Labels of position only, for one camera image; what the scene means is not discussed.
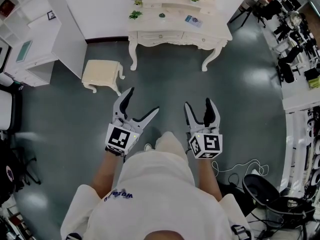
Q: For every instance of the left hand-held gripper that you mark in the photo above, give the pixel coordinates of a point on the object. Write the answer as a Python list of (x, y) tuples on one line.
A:
[(120, 139)]

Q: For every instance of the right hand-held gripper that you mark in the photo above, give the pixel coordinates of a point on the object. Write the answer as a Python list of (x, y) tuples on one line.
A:
[(207, 144)]

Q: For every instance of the white dressing table drawer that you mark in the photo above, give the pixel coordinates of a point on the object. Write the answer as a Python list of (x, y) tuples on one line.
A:
[(160, 37), (201, 39)]

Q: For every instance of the person's left forearm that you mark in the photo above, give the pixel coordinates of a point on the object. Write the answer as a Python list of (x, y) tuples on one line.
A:
[(107, 171)]

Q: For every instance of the person's right forearm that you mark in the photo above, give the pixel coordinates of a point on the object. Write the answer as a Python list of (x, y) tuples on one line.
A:
[(208, 176)]

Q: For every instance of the white ornate dressing table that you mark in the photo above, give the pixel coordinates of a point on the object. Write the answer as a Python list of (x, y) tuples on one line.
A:
[(172, 21)]

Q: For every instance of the black open equipment case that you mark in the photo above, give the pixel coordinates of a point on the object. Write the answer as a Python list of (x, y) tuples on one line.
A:
[(275, 201)]

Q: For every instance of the person's white shoe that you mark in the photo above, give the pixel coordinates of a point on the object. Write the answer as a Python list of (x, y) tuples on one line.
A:
[(148, 147)]

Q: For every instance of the person's cream trouser leg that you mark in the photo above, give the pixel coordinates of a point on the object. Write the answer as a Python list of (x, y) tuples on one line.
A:
[(170, 144)]

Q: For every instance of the cream upholstered stool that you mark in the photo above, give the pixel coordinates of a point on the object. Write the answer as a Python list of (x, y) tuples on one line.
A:
[(101, 71)]

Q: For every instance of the person's white shirt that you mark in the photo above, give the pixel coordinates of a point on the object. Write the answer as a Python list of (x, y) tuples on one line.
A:
[(155, 199)]

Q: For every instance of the blue and white card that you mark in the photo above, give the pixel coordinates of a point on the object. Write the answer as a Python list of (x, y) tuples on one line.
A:
[(193, 21)]

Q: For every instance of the small green dish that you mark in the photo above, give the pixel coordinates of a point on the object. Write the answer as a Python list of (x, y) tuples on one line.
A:
[(162, 15)]

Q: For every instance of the black tripod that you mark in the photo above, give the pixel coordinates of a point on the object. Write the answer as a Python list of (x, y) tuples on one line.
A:
[(246, 11)]

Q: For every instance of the yellow green cloth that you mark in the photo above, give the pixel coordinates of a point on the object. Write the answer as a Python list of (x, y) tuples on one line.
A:
[(314, 82)]

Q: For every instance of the white shelf unit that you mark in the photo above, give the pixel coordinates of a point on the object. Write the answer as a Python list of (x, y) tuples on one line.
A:
[(42, 34)]

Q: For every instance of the teal book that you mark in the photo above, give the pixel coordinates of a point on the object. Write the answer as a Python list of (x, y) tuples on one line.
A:
[(24, 51)]

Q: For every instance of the black and white chair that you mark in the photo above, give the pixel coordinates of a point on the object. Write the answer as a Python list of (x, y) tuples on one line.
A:
[(7, 109)]

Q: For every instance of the small framed picture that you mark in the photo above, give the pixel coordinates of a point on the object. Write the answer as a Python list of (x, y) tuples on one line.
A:
[(51, 14)]

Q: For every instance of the dark red box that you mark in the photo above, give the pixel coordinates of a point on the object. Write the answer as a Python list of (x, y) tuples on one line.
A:
[(6, 7)]

